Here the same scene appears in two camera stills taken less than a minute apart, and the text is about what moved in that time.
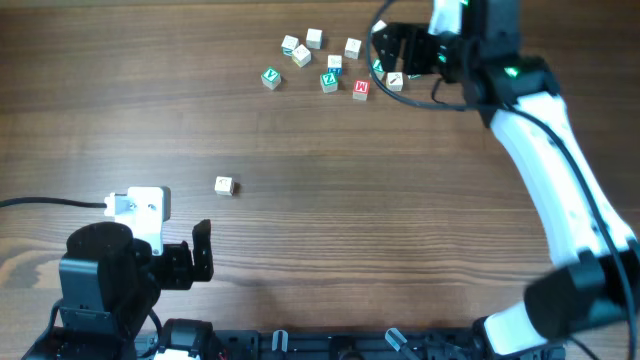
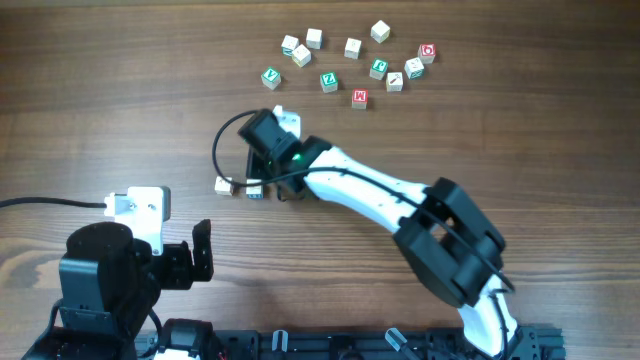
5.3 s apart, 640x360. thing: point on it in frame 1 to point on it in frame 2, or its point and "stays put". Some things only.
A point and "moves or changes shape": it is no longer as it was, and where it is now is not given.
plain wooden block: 224,185 stays put
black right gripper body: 427,51 to 258,167
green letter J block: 378,68 stays put
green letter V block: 271,77 stays put
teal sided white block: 289,44 stays put
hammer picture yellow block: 394,81 stays put
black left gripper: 180,275 stays put
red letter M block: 361,90 moves or changes shape
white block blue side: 334,64 to 254,192
